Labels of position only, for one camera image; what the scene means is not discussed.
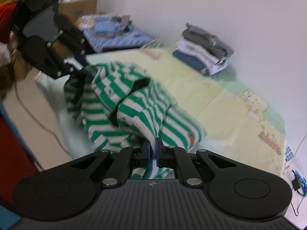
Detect green white striped garment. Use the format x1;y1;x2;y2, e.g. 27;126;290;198
63;61;208;180

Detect blue white patterned mat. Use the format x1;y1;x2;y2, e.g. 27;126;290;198
79;15;156;53

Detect cardboard box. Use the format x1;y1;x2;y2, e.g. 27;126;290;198
58;0;98;23

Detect pastel cartoon bed sheet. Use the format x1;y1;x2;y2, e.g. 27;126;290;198
35;46;287;177

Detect blue folded garment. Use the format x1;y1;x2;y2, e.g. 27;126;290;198
172;50;208;75

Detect lilac white folded garment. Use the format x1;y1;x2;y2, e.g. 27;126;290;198
176;49;229;76

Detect dark checked folded garment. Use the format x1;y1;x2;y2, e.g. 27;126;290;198
182;29;228;58

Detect grey striped folded sweater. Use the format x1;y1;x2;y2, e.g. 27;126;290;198
185;23;234;58

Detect white wall cable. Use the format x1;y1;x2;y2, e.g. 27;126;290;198
287;133;307;166

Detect black charger with cable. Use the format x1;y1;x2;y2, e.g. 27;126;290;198
290;170;304;217

